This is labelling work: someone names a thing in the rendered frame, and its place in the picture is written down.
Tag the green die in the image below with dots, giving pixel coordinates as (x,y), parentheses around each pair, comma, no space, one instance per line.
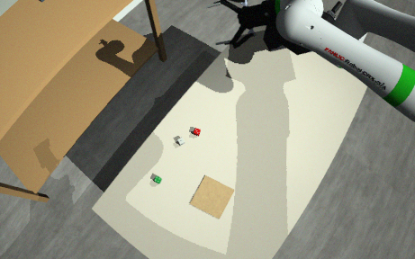
(157,179)

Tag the tan flat mat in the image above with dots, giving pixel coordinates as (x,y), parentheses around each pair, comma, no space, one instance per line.
(212,197)

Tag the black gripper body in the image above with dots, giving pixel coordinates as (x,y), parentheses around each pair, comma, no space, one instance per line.
(252,16)

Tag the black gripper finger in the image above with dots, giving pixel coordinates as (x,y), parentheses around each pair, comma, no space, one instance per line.
(234,42)
(230,5)

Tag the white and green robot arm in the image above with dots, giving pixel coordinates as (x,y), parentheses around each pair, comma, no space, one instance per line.
(300,22)

